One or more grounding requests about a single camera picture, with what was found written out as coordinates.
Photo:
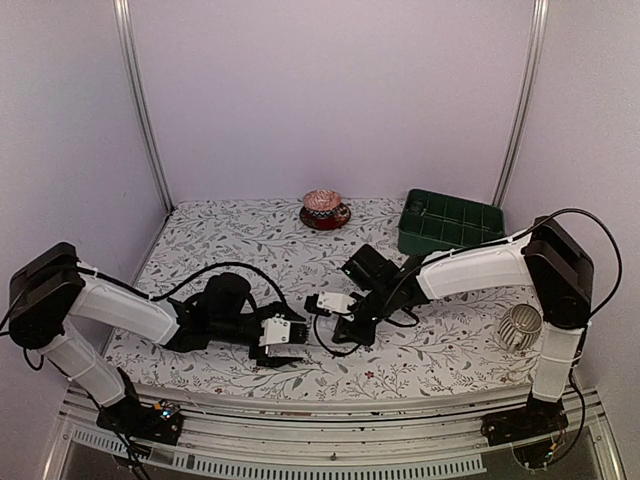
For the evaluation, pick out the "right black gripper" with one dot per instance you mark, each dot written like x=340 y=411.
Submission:
x=345 y=333

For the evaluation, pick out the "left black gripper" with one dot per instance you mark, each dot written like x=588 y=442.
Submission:
x=280 y=309

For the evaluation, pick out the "green divided organizer tray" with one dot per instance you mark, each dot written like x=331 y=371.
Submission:
x=447 y=223

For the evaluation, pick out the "white black-trimmed underwear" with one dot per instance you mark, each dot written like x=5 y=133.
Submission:
x=325 y=326

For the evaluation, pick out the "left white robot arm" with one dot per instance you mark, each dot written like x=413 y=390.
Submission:
x=49 y=292

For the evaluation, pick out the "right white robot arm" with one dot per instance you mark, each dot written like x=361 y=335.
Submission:
x=455 y=348

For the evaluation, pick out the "floral tablecloth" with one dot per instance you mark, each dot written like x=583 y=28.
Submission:
x=265 y=242

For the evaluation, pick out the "dark red saucer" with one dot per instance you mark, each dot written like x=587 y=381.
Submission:
x=325 y=220

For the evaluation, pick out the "red patterned bowl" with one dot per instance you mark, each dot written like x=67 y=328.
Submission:
x=321 y=203

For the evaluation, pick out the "striped glass mug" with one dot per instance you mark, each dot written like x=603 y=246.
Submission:
x=519 y=328

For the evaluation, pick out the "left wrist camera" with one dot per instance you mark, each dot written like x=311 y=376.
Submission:
x=278 y=331

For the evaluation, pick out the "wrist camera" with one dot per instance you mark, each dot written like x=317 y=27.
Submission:
x=278 y=331
x=326 y=304

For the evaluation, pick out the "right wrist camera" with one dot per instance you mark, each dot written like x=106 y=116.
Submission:
x=326 y=304

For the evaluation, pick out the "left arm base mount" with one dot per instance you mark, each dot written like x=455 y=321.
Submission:
x=161 y=423

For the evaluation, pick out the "front aluminium rail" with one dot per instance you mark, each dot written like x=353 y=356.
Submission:
x=228 y=437

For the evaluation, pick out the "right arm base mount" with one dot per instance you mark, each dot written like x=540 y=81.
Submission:
x=534 y=419

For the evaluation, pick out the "right aluminium frame post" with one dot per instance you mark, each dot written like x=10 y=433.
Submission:
x=532 y=62

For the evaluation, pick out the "aluminium frame post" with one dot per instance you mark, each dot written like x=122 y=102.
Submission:
x=532 y=62
x=131 y=62

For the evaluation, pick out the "left aluminium frame post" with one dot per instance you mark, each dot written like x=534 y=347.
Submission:
x=131 y=62

